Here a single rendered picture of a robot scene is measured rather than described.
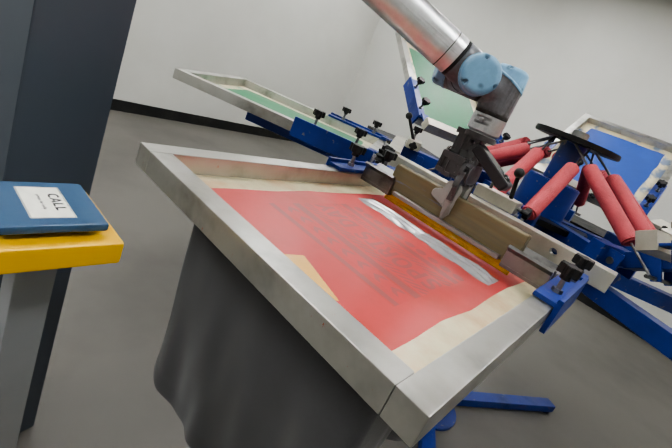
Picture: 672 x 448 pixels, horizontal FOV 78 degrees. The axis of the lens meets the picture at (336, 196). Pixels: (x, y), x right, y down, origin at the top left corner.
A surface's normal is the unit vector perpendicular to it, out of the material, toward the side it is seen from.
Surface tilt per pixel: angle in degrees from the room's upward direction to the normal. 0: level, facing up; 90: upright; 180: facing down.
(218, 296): 91
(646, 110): 90
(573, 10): 90
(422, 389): 0
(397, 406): 90
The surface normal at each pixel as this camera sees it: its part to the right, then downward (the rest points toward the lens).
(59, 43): 0.81, 0.47
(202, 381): -0.64, 0.04
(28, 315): 0.68, 0.47
